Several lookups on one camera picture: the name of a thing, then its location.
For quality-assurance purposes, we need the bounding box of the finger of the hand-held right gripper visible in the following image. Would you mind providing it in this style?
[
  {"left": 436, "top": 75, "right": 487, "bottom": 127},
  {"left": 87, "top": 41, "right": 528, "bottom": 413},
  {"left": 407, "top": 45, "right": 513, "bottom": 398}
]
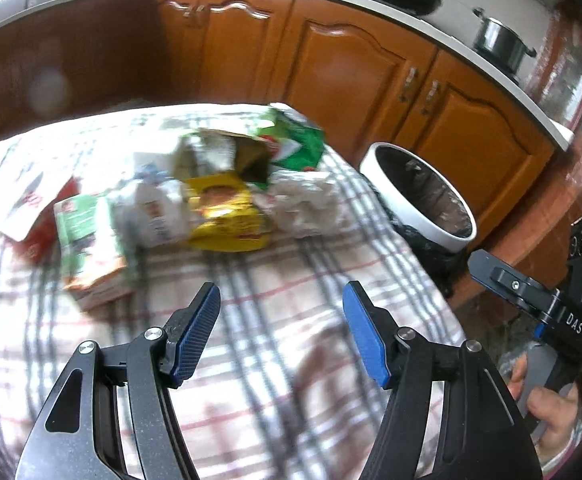
[{"left": 468, "top": 249, "right": 562, "bottom": 322}]

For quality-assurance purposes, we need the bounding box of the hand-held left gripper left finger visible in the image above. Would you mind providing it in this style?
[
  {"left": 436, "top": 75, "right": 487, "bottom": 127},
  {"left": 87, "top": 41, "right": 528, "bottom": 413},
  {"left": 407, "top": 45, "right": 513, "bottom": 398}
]
[{"left": 16, "top": 282, "right": 222, "bottom": 480}]

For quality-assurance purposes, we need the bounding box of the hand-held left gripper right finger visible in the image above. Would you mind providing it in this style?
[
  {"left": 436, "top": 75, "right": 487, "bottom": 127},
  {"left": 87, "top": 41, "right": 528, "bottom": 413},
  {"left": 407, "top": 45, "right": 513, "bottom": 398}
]
[{"left": 342, "top": 281, "right": 544, "bottom": 480}]

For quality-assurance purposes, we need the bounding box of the white trash bin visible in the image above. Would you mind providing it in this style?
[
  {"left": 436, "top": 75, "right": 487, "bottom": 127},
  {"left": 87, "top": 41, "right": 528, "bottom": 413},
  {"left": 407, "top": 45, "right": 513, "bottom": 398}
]
[{"left": 360, "top": 142, "right": 478, "bottom": 253}]

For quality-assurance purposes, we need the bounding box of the person's right hand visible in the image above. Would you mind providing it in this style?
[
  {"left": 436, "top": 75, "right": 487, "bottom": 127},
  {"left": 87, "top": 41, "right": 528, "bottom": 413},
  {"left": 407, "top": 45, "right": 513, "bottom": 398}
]
[{"left": 508, "top": 355, "right": 580, "bottom": 463}]

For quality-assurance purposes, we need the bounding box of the black bin liner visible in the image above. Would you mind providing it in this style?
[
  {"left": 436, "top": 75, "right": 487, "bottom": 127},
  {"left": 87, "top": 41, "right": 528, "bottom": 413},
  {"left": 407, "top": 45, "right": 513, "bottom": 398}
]
[{"left": 375, "top": 149, "right": 473, "bottom": 297}]

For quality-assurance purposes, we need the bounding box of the checked tablecloth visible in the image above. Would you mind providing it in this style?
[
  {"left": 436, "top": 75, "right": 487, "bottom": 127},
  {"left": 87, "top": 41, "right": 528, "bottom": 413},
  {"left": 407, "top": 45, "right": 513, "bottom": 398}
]
[{"left": 0, "top": 102, "right": 467, "bottom": 480}]

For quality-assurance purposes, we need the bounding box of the yellow snack packet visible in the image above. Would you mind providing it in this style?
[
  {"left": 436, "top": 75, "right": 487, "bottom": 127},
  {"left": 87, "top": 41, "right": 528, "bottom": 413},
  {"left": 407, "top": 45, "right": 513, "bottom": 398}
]
[{"left": 186, "top": 172, "right": 272, "bottom": 253}]

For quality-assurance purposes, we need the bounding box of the clear plastic bag with label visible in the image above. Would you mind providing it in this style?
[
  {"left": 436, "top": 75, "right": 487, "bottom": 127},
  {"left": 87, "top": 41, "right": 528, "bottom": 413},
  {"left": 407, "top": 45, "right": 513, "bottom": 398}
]
[{"left": 111, "top": 175, "right": 192, "bottom": 248}]

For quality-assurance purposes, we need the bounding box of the wooden cabinet door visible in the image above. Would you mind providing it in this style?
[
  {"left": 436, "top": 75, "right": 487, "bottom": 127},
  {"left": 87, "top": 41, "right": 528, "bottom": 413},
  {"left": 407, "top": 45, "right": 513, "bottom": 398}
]
[
  {"left": 401, "top": 50, "right": 557, "bottom": 231},
  {"left": 281, "top": 0, "right": 439, "bottom": 161},
  {"left": 153, "top": 0, "right": 297, "bottom": 106}
]

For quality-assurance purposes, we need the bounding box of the green and white carton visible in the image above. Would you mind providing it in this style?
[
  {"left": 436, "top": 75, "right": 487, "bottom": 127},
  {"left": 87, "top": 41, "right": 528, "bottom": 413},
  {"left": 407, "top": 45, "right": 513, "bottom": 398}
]
[{"left": 53, "top": 192, "right": 139, "bottom": 306}]

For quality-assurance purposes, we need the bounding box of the white crumpled plastic bag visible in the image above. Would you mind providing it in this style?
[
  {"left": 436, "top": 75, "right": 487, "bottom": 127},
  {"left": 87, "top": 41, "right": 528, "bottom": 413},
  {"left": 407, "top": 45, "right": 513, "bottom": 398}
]
[{"left": 268, "top": 169, "right": 354, "bottom": 238}]

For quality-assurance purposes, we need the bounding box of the white crumpled paper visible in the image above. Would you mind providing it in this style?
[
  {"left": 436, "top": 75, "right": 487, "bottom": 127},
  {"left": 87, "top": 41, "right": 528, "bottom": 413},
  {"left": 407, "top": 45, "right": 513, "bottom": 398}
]
[{"left": 132, "top": 149, "right": 179, "bottom": 181}]

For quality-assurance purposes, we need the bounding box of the open gold foil bag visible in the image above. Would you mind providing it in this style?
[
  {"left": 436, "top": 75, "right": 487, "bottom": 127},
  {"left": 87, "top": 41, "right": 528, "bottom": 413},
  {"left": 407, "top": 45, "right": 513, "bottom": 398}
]
[{"left": 178, "top": 130, "right": 272, "bottom": 183}]

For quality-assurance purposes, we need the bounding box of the red and white packet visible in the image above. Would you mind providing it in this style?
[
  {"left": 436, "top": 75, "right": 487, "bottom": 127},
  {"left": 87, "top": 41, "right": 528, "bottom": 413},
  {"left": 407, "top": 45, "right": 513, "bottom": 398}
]
[{"left": 1, "top": 170, "right": 82, "bottom": 261}]

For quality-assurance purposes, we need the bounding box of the green snack packet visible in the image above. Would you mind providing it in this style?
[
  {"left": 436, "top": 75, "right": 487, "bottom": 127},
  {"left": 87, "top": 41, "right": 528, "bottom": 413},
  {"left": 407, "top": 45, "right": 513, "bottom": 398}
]
[{"left": 258, "top": 105, "right": 324, "bottom": 173}]

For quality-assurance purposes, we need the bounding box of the steel pot with lid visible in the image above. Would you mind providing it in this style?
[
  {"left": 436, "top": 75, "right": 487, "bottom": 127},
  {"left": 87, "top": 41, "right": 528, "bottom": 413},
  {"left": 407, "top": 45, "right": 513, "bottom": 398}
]
[{"left": 472, "top": 7, "right": 537, "bottom": 73}]

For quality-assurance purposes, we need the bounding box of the dark wooden sink cabinet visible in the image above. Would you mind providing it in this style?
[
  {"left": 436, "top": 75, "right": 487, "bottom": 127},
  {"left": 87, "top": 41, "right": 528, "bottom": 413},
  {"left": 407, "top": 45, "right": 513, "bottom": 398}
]
[{"left": 0, "top": 0, "right": 172, "bottom": 151}]

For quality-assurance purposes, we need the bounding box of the metal cabinet handle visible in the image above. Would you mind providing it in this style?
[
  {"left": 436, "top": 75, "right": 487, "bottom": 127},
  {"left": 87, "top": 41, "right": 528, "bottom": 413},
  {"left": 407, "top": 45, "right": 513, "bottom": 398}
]
[
  {"left": 398, "top": 67, "right": 418, "bottom": 103},
  {"left": 420, "top": 80, "right": 440, "bottom": 116}
]

